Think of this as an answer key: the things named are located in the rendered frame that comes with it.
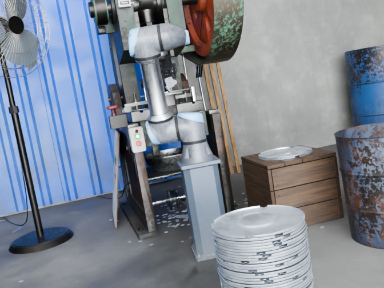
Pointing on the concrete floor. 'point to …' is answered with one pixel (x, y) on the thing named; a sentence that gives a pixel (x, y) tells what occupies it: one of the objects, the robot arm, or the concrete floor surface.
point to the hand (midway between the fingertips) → (169, 90)
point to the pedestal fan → (14, 50)
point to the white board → (115, 176)
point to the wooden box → (296, 184)
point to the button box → (135, 148)
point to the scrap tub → (363, 181)
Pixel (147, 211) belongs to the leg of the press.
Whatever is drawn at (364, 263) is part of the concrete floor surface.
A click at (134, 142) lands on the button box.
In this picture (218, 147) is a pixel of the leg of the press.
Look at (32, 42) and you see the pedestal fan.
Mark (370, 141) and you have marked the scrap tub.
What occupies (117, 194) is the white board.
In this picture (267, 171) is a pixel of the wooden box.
